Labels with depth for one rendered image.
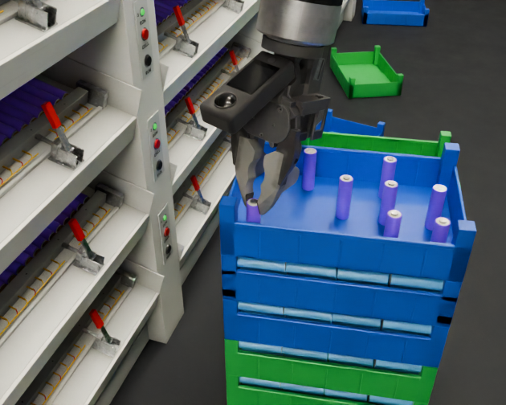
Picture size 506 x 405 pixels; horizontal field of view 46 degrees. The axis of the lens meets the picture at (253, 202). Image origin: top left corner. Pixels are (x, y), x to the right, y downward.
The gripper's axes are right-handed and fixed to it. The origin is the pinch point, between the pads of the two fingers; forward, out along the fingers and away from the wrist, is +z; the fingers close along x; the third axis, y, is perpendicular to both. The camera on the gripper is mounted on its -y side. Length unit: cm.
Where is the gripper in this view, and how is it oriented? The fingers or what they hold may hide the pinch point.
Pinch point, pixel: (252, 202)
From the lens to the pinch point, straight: 74.4
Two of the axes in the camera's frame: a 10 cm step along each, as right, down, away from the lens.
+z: -1.7, 9.0, 4.1
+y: 6.2, -2.2, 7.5
